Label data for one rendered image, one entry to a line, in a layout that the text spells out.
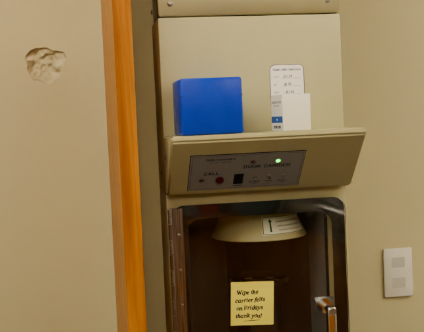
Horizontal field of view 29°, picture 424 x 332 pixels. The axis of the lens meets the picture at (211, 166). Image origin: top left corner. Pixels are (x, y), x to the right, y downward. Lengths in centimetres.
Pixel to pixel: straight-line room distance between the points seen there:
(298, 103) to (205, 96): 16
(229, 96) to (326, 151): 19
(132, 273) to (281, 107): 36
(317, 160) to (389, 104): 61
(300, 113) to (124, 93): 29
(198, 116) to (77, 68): 58
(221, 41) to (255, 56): 7
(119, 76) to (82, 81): 52
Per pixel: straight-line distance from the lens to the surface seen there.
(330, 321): 144
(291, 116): 136
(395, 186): 198
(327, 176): 142
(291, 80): 145
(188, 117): 131
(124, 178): 132
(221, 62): 143
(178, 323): 144
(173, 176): 135
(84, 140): 183
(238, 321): 145
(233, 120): 132
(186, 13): 143
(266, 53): 144
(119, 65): 132
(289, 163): 138
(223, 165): 135
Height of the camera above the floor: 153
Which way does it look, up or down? 3 degrees down
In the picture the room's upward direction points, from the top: 3 degrees counter-clockwise
